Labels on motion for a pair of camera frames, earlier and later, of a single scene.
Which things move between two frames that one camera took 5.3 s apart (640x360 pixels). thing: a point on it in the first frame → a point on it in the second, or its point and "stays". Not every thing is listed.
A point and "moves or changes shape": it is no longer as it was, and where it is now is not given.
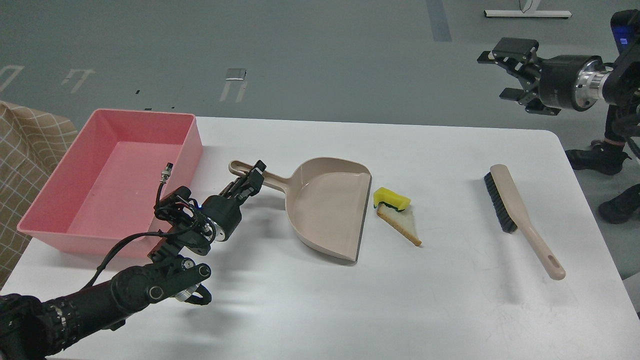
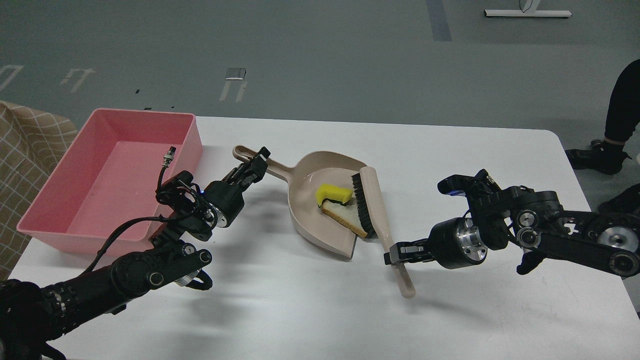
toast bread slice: x=403 y=220 → x=347 y=214
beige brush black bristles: x=512 y=215 moves or changes shape
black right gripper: x=574 y=81 → x=455 y=243
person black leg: x=618 y=128 stays
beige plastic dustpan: x=327 y=200 moves or changes shape
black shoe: x=604 y=158 stays
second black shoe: x=620 y=208 stays
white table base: x=528 y=11 stays
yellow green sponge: x=390 y=199 → x=327 y=191
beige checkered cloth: x=33 y=145 stays
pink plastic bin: x=102 y=194 stays
